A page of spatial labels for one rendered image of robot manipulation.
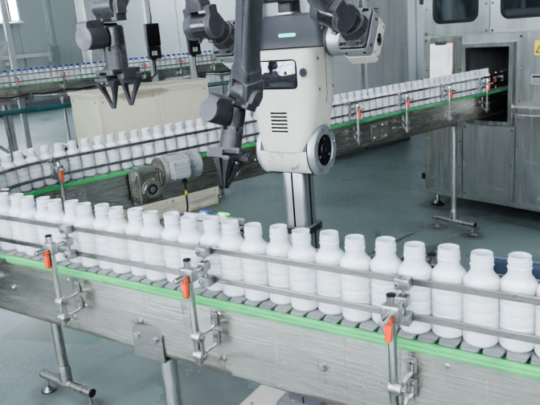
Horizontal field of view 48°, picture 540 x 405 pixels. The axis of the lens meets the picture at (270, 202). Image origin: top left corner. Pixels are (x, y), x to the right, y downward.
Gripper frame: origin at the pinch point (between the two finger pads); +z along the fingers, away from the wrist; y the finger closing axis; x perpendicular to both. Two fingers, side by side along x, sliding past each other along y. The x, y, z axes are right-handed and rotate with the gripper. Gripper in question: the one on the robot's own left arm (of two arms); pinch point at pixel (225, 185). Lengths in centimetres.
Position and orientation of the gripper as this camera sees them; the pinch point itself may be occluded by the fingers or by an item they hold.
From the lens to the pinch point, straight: 155.4
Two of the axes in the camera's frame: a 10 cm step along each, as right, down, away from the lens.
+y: 8.4, 0.9, -5.4
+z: -1.2, 9.9, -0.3
